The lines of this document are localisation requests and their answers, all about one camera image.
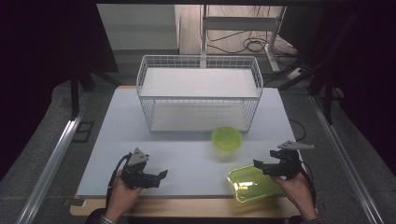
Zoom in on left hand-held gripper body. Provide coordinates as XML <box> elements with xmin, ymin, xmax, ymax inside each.
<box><xmin>120</xmin><ymin>147</ymin><xmax>157</xmax><ymax>190</ymax></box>

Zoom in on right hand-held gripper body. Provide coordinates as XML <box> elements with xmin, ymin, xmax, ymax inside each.
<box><xmin>272</xmin><ymin>139</ymin><xmax>316</xmax><ymax>181</ymax></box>

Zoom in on green rectangular plastic tray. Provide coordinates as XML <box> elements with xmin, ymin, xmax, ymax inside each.
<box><xmin>226</xmin><ymin>163</ymin><xmax>285</xmax><ymax>203</ymax></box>

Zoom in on white wire shelf rack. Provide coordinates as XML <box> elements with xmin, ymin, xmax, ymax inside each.
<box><xmin>135</xmin><ymin>54</ymin><xmax>264</xmax><ymax>134</ymax></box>

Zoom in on person's left hand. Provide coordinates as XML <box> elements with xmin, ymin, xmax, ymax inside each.
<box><xmin>105</xmin><ymin>175</ymin><xmax>145</xmax><ymax>222</ymax></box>

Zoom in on person's right hand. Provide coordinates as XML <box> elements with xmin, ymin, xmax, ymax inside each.
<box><xmin>270</xmin><ymin>172</ymin><xmax>319</xmax><ymax>220</ymax></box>

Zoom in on green round plastic bowl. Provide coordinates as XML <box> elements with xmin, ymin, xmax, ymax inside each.
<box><xmin>210</xmin><ymin>125</ymin><xmax>244</xmax><ymax>153</ymax></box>

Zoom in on black metal stand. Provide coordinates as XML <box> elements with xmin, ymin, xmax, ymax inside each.
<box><xmin>274</xmin><ymin>59</ymin><xmax>335</xmax><ymax>126</ymax></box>
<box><xmin>68</xmin><ymin>60</ymin><xmax>123</xmax><ymax>122</ymax></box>

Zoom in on white power strip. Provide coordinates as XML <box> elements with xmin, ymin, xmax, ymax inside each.
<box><xmin>285</xmin><ymin>66</ymin><xmax>304</xmax><ymax>81</ymax></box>

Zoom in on dark curtain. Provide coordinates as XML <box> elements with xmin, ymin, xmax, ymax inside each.
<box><xmin>278</xmin><ymin>3</ymin><xmax>396</xmax><ymax>178</ymax></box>

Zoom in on white cabinet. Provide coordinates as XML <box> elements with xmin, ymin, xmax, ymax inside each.
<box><xmin>95</xmin><ymin>3</ymin><xmax>180</xmax><ymax>52</ymax></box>

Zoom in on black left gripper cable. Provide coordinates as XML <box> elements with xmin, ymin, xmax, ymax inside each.
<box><xmin>105</xmin><ymin>152</ymin><xmax>133</xmax><ymax>210</ymax></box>

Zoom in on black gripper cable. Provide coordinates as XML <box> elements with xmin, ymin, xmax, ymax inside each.
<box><xmin>105</xmin><ymin>152</ymin><xmax>133</xmax><ymax>210</ymax></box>
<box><xmin>299</xmin><ymin>161</ymin><xmax>318</xmax><ymax>216</ymax></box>

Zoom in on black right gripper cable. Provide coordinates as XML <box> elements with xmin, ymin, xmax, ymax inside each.
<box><xmin>299</xmin><ymin>161</ymin><xmax>318</xmax><ymax>216</ymax></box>

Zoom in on thin black cable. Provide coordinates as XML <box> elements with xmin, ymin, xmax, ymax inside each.
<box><xmin>289</xmin><ymin>118</ymin><xmax>308</xmax><ymax>143</ymax></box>

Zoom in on aluminium rail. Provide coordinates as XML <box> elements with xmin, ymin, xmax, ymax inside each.
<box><xmin>308</xmin><ymin>93</ymin><xmax>386</xmax><ymax>224</ymax></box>
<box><xmin>15</xmin><ymin>106</ymin><xmax>88</xmax><ymax>224</ymax></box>

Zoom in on black floor bracket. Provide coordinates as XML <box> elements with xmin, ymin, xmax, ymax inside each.
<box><xmin>72</xmin><ymin>120</ymin><xmax>95</xmax><ymax>144</ymax></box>

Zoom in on black floor cables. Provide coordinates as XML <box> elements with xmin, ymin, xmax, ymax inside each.
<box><xmin>205</xmin><ymin>5</ymin><xmax>298</xmax><ymax>58</ymax></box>

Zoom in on white metal desk frame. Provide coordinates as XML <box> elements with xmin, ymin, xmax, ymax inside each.
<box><xmin>200</xmin><ymin>4</ymin><xmax>289</xmax><ymax>73</ymax></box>

